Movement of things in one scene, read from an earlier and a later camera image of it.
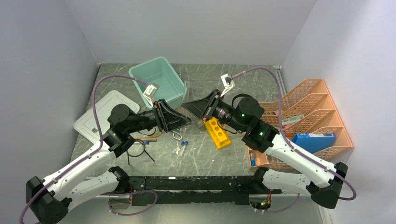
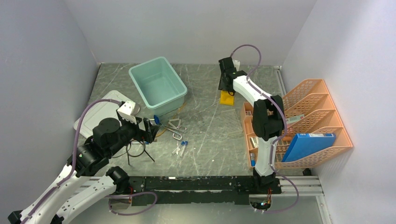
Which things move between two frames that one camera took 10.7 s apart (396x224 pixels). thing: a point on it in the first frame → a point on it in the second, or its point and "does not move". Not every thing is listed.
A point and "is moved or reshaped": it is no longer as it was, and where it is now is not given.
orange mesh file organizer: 305,116 does not move
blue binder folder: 313,142 does not move
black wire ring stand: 128,154 does not move
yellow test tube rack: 218,133 is moved or reshaped
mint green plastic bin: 172,88 does not move
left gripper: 168,119 → 151,130
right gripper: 204,108 → 221,86
